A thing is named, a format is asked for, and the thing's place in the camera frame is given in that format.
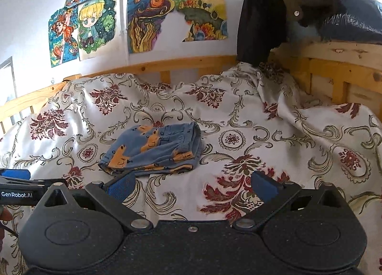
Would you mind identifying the person's left hand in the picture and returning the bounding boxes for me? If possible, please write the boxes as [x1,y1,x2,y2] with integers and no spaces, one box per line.
[0,206,12,251]

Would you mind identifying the blond anime character drawing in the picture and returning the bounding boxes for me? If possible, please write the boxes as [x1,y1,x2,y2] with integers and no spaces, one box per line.
[78,0,120,61]

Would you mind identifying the landscape field painting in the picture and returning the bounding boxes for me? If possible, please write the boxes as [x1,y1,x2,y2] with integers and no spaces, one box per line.
[175,0,228,42]

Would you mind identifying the anime girl drawing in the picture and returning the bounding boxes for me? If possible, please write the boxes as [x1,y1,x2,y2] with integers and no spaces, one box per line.
[48,6,79,67]

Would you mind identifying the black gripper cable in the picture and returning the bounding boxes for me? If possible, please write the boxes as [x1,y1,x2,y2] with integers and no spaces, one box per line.
[0,221,20,238]

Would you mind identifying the wooden bed frame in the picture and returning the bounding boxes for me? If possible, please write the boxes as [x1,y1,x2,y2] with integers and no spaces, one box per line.
[0,40,382,135]

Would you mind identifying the starry night style painting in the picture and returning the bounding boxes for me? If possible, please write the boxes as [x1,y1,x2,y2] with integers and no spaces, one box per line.
[126,0,175,54]

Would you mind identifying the floral cream bedspread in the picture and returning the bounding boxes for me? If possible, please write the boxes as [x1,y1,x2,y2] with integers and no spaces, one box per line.
[1,63,381,274]

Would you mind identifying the blue orange patterned pants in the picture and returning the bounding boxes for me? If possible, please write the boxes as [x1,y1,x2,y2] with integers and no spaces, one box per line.
[98,122,203,176]

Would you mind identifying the white window frame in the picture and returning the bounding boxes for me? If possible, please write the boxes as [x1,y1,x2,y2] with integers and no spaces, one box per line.
[0,58,17,105]

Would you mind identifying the dark hanging clothes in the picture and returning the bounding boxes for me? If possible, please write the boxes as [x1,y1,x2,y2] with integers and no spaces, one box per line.
[236,0,287,66]

